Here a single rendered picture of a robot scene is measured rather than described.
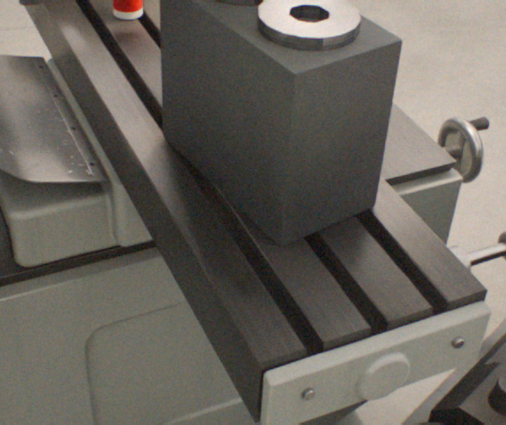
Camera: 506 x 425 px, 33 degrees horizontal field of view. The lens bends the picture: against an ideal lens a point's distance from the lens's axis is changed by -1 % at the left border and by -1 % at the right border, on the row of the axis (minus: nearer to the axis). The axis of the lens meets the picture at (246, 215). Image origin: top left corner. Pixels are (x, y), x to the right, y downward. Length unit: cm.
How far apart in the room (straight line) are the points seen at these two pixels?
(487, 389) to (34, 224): 62
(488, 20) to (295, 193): 284
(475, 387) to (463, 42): 231
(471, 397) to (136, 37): 64
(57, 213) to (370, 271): 42
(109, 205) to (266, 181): 32
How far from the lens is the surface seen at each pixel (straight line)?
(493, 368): 122
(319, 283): 78
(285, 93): 72
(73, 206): 105
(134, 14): 120
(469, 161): 151
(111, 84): 105
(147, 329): 123
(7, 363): 118
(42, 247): 107
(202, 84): 83
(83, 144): 107
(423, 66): 315
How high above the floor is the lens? 148
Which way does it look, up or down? 39 degrees down
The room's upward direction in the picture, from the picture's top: 3 degrees clockwise
